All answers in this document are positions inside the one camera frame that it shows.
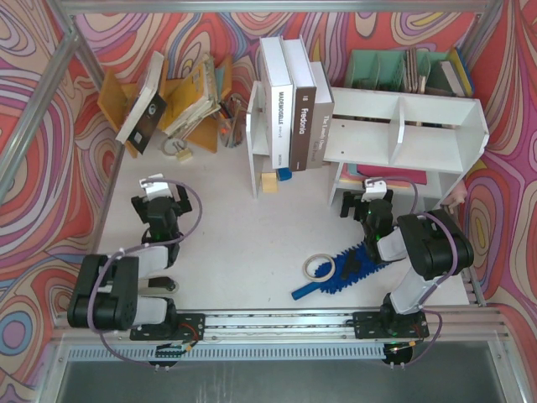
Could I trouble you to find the blue microfiber duster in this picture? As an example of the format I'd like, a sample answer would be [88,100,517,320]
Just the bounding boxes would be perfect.
[291,242,388,301]

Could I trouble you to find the beige tape roll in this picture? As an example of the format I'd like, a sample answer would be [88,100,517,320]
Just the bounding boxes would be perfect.
[302,254,336,283]

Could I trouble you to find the black plastic clip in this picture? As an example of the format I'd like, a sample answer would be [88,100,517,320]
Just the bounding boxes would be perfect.
[341,249,362,280]

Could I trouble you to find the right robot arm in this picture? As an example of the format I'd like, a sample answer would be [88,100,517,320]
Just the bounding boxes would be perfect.
[340,191,474,336]

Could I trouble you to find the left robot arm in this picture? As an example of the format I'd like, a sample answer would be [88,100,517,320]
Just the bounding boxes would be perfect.
[67,184,192,332]

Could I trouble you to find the white bookshelf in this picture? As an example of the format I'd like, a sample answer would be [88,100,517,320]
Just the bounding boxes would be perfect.
[245,80,490,211]

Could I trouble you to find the pink folder stack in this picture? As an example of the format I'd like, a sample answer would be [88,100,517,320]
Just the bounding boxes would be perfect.
[336,163,428,188]

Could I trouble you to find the pink toy figure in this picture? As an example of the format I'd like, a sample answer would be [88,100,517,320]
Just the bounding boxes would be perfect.
[441,181,467,213]

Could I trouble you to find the blue cube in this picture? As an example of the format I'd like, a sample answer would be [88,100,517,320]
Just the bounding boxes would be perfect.
[276,168,292,181]

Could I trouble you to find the white black leaning book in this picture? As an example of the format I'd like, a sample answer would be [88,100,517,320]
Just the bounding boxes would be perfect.
[116,51,167,154]

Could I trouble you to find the wooden block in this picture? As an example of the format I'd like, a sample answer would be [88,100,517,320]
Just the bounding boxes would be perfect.
[261,172,278,193]

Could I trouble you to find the clear pencil cup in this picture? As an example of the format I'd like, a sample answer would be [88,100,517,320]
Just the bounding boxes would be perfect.
[218,95,243,148]

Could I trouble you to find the taupe Lonely Ones book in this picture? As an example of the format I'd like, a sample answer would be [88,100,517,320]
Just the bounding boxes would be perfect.
[306,61,334,169]

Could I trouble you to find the yellow wooden zigzag shelf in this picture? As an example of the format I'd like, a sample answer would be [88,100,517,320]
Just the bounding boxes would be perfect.
[97,55,232,157]

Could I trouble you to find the stack of worn books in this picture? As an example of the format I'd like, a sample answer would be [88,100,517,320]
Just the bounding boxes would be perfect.
[163,54,220,139]

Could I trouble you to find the brown Fredonia book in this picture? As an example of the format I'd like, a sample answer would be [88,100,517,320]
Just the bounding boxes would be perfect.
[283,37,317,172]

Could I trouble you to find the green file organizer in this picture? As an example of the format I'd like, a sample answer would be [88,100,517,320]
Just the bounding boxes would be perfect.
[344,49,454,95]

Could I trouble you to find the blue yellow book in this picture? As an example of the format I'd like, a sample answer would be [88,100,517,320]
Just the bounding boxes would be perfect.
[445,47,475,97]

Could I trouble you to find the white Mademoiselle book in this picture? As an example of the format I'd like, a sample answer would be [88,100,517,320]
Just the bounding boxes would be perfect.
[259,37,294,170]

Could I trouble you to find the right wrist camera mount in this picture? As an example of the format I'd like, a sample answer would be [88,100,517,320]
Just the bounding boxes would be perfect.
[362,178,388,202]

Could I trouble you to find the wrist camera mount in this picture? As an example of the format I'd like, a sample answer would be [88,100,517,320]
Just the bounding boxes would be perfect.
[139,174,173,201]
[362,178,388,202]

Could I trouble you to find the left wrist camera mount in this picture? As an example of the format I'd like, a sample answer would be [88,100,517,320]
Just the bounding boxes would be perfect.
[139,174,173,201]

